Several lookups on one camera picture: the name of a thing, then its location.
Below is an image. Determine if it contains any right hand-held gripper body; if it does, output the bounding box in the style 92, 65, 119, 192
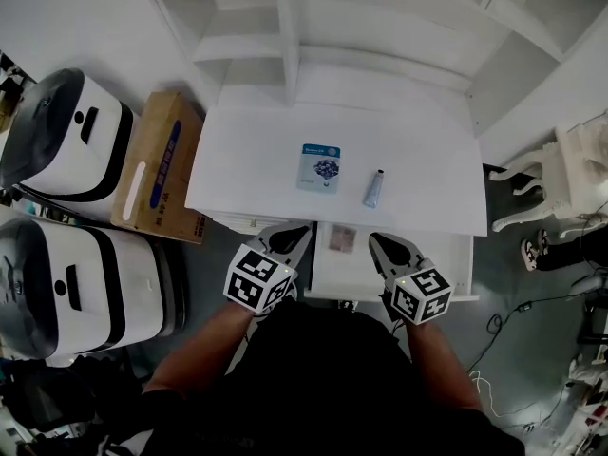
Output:
379, 256, 453, 326

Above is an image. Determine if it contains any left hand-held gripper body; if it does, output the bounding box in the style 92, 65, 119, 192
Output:
222, 243, 298, 314

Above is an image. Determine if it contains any large white drawer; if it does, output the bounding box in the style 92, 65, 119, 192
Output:
303, 220, 481, 302

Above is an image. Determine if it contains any small brown pink packet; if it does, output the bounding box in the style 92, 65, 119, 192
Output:
329, 224, 357, 252

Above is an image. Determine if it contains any small grey tube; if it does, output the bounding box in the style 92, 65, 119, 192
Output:
362, 169, 387, 209

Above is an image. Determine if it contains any blue white card packet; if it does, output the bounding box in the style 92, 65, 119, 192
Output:
296, 142, 342, 195

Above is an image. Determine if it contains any person's left forearm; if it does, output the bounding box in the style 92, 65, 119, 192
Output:
141, 296, 257, 397

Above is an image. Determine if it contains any person's right forearm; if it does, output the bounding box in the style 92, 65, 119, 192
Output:
402, 319, 485, 412

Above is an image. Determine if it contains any white desk with hutch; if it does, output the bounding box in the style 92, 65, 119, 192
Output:
132, 0, 608, 238

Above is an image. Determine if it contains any person's black clothing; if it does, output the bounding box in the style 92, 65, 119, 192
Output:
92, 296, 526, 456

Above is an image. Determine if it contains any brown cardboard box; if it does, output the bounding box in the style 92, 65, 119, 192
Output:
110, 91, 213, 245

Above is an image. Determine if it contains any white black wheeled robot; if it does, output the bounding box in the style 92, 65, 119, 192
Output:
0, 217, 186, 360
0, 67, 135, 203

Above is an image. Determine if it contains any cream carved vanity table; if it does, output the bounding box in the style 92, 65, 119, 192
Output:
488, 111, 608, 240

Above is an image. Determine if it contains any black office chair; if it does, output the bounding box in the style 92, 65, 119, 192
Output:
0, 353, 143, 456

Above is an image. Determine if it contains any white cable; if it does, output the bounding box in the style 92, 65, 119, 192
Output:
467, 370, 569, 420

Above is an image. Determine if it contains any black floor cable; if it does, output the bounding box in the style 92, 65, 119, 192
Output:
466, 292, 593, 375

